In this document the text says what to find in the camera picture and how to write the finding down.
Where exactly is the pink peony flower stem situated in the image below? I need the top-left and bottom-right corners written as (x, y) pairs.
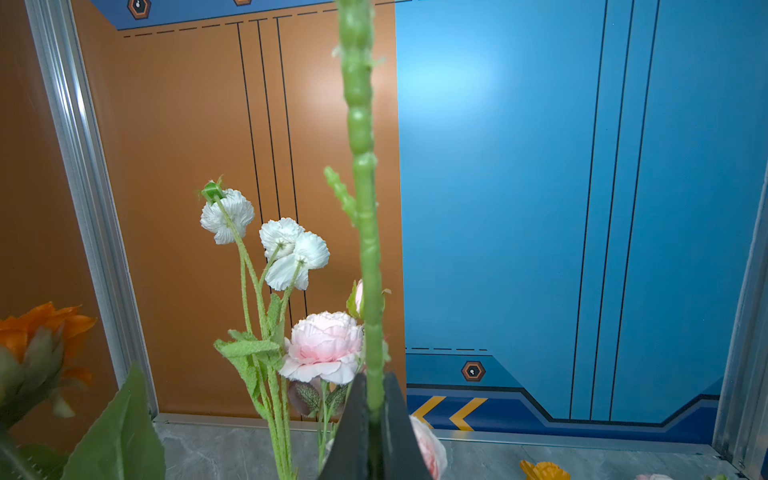
top-left (279, 280), bottom-right (448, 479)

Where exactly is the left aluminium corner post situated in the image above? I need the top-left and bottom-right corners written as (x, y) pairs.
top-left (25, 0), bottom-right (159, 417)

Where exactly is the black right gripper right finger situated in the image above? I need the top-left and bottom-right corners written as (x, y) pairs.
top-left (381, 373), bottom-right (431, 480)

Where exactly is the orange gerbera flower stem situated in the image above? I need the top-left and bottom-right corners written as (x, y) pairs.
top-left (1, 302), bottom-right (166, 479)

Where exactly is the yellow ranunculus flower stem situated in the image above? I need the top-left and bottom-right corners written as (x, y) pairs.
top-left (520, 460), bottom-right (571, 480)

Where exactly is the aluminium corner post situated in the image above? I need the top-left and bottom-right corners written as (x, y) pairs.
top-left (712, 186), bottom-right (767, 479)
top-left (25, 0), bottom-right (159, 417)

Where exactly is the pink carnation flower stem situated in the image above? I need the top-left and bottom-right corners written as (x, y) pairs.
top-left (635, 473), bottom-right (673, 480)

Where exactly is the right aluminium corner post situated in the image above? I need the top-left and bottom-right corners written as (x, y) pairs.
top-left (712, 186), bottom-right (767, 479)

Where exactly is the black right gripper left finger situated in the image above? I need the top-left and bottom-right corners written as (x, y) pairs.
top-left (318, 374), bottom-right (369, 480)

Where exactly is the white rose flower stem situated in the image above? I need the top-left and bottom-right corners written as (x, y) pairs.
top-left (324, 0), bottom-right (385, 425)

